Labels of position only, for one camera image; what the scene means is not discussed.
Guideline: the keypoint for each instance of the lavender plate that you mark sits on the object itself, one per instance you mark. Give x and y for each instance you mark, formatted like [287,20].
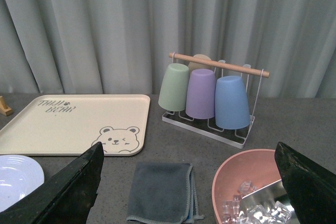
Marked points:
[20,176]

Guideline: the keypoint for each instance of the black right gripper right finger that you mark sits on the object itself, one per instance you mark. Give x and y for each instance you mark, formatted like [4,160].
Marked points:
[309,186]

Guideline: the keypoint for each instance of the green cup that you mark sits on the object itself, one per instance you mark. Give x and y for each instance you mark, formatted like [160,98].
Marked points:
[174,87]

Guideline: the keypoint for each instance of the white cup rack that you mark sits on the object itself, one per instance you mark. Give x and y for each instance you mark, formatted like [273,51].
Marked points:
[208,127]

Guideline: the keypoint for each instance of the purple cup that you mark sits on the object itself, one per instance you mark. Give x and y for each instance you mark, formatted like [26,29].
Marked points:
[200,100]

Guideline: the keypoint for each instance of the pink bowl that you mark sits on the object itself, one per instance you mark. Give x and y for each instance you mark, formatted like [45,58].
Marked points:
[257,166]

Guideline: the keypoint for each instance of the wooden dish rack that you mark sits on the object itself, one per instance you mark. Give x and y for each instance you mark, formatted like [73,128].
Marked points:
[5,109]

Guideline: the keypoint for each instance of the cream bear tray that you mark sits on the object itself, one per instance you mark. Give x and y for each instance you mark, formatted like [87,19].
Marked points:
[67,125]

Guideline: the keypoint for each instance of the metal ice scoop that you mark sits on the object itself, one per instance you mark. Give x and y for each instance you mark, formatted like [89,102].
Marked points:
[267,197]

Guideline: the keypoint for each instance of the clear ice cube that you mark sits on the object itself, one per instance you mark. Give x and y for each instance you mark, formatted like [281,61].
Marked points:
[230,210]
[260,215]
[279,213]
[247,187]

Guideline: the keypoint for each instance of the grey folded cloth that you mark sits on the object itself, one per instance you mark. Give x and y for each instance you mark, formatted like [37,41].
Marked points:
[163,193]

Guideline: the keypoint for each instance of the blue cup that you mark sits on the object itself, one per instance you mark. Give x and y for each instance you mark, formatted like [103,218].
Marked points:
[231,103]

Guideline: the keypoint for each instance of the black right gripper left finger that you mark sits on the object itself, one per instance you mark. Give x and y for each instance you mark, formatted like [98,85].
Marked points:
[67,197]

